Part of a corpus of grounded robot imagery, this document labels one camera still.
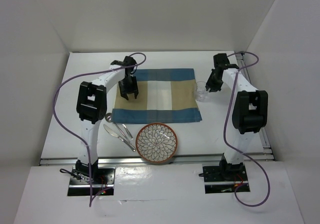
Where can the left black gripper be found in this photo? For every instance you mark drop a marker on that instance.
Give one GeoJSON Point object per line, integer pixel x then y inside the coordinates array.
{"type": "Point", "coordinates": [133, 88]}

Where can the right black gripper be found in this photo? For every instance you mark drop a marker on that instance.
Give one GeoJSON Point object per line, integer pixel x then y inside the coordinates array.
{"type": "Point", "coordinates": [210, 85]}

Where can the clear drinking glass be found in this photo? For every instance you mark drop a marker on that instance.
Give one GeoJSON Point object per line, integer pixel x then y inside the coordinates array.
{"type": "Point", "coordinates": [200, 91]}

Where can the silver spoon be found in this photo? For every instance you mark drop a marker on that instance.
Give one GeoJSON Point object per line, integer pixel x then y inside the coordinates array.
{"type": "Point", "coordinates": [108, 118]}

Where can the silver fork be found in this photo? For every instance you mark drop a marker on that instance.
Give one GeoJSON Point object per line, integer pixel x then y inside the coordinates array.
{"type": "Point", "coordinates": [127, 131]}

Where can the blue beige checked placemat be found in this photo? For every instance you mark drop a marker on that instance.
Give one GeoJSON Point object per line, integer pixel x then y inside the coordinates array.
{"type": "Point", "coordinates": [165, 96]}

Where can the silver table knife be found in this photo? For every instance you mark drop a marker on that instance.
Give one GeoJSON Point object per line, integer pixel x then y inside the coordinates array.
{"type": "Point", "coordinates": [114, 134]}

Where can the floral patterned ceramic plate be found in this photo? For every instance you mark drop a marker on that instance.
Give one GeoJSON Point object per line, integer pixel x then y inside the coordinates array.
{"type": "Point", "coordinates": [156, 143]}

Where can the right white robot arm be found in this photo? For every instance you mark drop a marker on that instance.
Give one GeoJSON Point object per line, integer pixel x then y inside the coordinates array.
{"type": "Point", "coordinates": [227, 164]}

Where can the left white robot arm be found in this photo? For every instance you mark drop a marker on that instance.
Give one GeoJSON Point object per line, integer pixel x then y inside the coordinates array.
{"type": "Point", "coordinates": [92, 107]}

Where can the aluminium side rail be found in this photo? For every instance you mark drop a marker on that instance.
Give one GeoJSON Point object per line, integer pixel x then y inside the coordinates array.
{"type": "Point", "coordinates": [250, 113]}

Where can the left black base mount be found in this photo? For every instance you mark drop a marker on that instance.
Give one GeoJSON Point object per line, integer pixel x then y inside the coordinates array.
{"type": "Point", "coordinates": [102, 183]}

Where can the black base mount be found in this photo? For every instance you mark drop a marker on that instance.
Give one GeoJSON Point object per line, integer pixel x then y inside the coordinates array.
{"type": "Point", "coordinates": [102, 183]}
{"type": "Point", "coordinates": [216, 183]}

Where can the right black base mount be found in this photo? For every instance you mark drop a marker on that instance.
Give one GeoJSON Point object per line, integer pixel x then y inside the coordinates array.
{"type": "Point", "coordinates": [216, 183]}

